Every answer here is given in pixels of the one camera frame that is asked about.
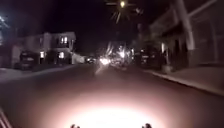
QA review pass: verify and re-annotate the pale two-storey building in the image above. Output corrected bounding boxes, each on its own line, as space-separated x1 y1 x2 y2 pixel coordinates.
11 31 78 67

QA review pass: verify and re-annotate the building with pale column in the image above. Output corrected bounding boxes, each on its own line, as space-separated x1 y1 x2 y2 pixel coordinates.
146 0 224 72

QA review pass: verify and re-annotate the vehicle with bright headlights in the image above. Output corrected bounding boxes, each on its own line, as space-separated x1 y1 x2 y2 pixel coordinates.
98 57 112 66

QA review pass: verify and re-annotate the street lamp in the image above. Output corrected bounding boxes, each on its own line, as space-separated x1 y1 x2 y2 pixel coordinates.
118 0 128 9

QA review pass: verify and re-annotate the raised pale pavement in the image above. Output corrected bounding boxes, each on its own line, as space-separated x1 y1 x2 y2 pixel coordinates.
143 65 224 97

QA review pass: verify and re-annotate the dark parked car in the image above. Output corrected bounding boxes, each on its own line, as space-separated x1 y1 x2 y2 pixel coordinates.
19 50 42 70

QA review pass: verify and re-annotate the dark asphalt road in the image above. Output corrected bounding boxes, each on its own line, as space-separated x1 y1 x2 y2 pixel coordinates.
0 63 224 128

